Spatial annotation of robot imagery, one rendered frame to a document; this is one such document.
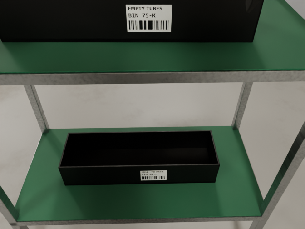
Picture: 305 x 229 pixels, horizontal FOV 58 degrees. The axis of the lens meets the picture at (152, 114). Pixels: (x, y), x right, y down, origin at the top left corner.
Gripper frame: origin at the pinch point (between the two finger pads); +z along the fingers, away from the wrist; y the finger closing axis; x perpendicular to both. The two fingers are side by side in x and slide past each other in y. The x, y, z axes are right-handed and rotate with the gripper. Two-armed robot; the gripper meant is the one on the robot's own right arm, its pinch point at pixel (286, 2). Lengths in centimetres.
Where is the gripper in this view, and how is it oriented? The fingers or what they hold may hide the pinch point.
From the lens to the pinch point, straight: 38.6
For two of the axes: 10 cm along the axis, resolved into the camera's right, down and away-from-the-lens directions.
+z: 0.1, 3.5, 9.4
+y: -10.0, 0.1, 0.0
